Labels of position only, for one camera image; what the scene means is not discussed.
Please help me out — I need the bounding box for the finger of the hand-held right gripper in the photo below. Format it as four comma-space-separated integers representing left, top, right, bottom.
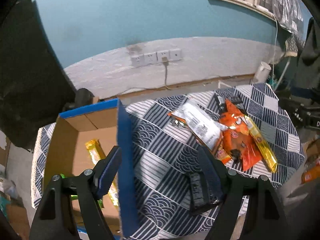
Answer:
290, 87, 320, 97
276, 96, 310, 132

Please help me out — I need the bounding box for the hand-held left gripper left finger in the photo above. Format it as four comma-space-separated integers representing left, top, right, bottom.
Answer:
29, 145, 123, 240

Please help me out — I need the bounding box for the white wall shelf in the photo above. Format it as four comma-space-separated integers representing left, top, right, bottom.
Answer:
206, 0, 293, 33

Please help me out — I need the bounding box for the dark jacket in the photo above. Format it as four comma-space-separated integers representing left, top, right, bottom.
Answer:
296, 17, 320, 89

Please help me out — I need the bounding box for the orange packet on floor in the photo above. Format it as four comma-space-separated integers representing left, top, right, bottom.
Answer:
301, 154, 320, 185

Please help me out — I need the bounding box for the crumpled plastic bag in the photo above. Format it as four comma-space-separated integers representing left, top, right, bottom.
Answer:
261, 0, 304, 30

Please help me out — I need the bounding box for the yellow snack bar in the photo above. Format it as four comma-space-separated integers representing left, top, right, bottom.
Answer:
85, 139, 120, 207

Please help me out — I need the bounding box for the green snack packet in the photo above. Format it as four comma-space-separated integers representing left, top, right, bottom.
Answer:
59, 174, 103, 208

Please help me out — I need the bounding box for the grey plug with cable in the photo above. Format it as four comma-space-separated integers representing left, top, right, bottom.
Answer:
161, 57, 173, 90

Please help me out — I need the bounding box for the black snack packet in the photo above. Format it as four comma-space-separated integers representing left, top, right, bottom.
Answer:
189, 172, 223, 215
214, 94, 244, 113

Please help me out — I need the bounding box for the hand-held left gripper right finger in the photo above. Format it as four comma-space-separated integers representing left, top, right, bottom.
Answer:
197, 145, 292, 240

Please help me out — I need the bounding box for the navy patterned tablecloth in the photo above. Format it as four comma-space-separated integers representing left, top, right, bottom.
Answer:
31, 82, 305, 240

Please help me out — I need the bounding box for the blue cardboard box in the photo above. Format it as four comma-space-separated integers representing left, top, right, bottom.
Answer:
44, 99, 140, 238

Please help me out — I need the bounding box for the white and orange snack packet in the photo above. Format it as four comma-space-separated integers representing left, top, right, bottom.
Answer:
168, 99, 233, 165

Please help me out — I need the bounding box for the thin white cable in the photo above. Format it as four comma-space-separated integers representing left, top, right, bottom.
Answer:
272, 14, 280, 64

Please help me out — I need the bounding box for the long yellow snack packet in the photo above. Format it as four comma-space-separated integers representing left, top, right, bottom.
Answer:
244, 115, 278, 173

